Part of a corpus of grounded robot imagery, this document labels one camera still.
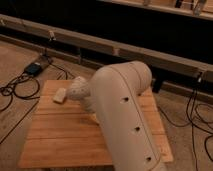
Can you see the long wooden rail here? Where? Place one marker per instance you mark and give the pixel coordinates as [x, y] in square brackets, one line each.
[154, 58]

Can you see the white sponge block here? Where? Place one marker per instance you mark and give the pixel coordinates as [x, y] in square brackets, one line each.
[60, 95]

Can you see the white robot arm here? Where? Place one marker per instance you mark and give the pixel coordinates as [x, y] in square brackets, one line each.
[113, 95]

